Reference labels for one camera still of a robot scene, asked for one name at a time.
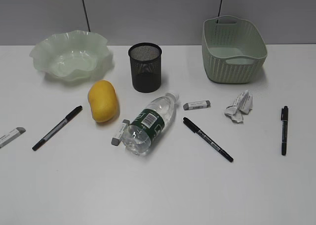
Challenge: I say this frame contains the clear plastic water bottle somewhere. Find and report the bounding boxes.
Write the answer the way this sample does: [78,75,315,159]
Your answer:
[121,91,179,155]

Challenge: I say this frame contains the yellow mango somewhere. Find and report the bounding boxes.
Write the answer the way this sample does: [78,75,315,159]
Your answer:
[88,80,119,123]

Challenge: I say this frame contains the black marker pen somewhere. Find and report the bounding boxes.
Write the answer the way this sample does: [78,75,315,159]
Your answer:
[32,106,82,151]
[281,106,288,156]
[183,117,234,163]

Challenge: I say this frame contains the white waste paper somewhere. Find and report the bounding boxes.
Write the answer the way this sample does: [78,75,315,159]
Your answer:
[224,90,253,124]

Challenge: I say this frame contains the grey white eraser right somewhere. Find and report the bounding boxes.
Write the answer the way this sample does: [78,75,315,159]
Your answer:
[183,100,210,110]

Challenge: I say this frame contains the grey white eraser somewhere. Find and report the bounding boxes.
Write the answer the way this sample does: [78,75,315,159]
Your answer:
[0,127,26,148]
[111,119,130,146]
[183,100,210,110]

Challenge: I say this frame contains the black mesh pen holder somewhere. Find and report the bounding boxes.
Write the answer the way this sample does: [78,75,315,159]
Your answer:
[128,43,162,93]

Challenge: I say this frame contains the grey white eraser middle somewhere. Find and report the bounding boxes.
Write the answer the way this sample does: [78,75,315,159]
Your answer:
[111,119,130,146]

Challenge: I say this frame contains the pale green plastic basket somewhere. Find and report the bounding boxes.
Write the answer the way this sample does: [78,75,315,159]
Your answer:
[202,15,268,84]

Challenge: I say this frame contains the pale green wavy plate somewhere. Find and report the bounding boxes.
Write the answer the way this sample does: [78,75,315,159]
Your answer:
[29,30,115,85]

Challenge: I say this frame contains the grey white eraser left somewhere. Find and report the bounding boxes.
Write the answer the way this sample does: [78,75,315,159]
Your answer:
[0,127,26,148]

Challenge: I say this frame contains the black wall cable left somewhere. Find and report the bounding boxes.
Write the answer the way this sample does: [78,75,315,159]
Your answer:
[79,0,91,32]

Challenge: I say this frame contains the black wall cable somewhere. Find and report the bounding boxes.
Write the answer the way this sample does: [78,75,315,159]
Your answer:
[216,0,226,24]
[79,0,91,32]

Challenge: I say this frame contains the black wall cable right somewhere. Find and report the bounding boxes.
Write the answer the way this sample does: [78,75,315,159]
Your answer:
[216,0,226,24]

